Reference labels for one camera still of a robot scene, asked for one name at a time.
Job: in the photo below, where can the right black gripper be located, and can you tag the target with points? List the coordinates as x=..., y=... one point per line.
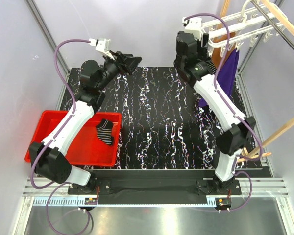
x=203, y=52

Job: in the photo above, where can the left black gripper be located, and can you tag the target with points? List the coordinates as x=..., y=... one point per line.
x=131, y=62

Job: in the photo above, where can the white clip hanger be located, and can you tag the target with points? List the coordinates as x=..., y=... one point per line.
x=254, y=19

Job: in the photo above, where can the black striped sock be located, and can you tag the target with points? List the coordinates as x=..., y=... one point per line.
x=211, y=66
x=104, y=132

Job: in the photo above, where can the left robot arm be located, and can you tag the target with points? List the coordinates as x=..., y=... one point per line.
x=48, y=158

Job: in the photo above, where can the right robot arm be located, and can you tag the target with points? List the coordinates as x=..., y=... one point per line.
x=195, y=67

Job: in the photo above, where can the purple cloth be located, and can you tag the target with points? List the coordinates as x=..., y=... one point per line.
x=226, y=75

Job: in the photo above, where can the red plastic tray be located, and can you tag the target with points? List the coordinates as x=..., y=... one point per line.
x=86, y=148

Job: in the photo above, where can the wooden drying rack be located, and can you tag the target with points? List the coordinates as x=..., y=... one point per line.
x=267, y=70

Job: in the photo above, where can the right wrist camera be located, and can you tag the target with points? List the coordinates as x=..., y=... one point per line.
x=193, y=26

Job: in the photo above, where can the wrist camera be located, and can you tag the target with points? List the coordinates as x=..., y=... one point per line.
x=193, y=26
x=102, y=45

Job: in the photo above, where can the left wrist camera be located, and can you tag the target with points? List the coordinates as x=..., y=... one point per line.
x=102, y=45

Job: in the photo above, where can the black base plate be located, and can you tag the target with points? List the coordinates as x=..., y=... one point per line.
x=148, y=188

